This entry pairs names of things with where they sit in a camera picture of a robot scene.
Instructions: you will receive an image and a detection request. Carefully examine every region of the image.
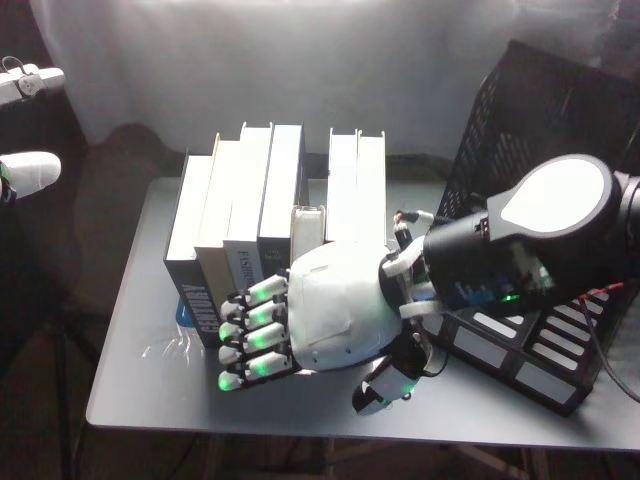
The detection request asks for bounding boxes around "blue bookend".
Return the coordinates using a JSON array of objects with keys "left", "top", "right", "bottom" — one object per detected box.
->
[{"left": 173, "top": 299, "right": 204, "bottom": 344}]

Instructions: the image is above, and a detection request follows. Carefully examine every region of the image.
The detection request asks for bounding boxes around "black Let It Be book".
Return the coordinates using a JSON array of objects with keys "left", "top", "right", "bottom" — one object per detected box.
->
[{"left": 257, "top": 121, "right": 307, "bottom": 281}]

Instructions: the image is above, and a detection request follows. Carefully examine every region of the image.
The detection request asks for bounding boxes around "black Century book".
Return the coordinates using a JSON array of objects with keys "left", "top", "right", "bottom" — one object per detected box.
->
[{"left": 163, "top": 153, "right": 224, "bottom": 350}]

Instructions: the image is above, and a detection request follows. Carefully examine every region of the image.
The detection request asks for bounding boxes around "white backdrop cloth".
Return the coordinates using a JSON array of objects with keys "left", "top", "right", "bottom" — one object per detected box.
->
[{"left": 29, "top": 0, "right": 640, "bottom": 166}]

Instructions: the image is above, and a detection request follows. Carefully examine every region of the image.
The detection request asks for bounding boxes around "cream spine book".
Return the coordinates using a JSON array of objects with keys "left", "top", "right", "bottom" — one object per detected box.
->
[{"left": 193, "top": 132, "right": 246, "bottom": 349}]

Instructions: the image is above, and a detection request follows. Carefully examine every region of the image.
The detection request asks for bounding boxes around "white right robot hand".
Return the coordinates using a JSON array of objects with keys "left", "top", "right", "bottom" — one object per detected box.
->
[{"left": 217, "top": 240, "right": 434, "bottom": 417}]

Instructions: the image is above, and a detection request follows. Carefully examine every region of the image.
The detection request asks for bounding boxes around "black mesh file rack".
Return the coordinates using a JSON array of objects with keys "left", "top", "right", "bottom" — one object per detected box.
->
[{"left": 434, "top": 39, "right": 640, "bottom": 419}]

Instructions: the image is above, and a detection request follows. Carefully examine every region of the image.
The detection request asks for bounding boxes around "small cream checkered book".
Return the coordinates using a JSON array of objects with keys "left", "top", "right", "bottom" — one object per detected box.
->
[{"left": 289, "top": 203, "right": 329, "bottom": 266}]

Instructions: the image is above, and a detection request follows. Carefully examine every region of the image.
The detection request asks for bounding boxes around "clear plastic wrap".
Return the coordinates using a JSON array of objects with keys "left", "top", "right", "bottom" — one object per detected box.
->
[{"left": 139, "top": 324, "right": 206, "bottom": 364}]

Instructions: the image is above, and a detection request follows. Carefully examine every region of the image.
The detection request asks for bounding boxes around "white Fashion book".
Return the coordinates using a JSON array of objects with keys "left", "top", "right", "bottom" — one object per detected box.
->
[{"left": 222, "top": 121, "right": 275, "bottom": 321}]

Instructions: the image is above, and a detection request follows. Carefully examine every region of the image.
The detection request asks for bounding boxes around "tall white book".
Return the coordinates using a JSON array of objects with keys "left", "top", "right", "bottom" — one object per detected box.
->
[{"left": 324, "top": 128, "right": 360, "bottom": 246}]

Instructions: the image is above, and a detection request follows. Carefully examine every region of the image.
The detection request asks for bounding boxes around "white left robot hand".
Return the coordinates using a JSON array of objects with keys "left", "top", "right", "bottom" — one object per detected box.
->
[{"left": 0, "top": 55, "right": 67, "bottom": 204}]

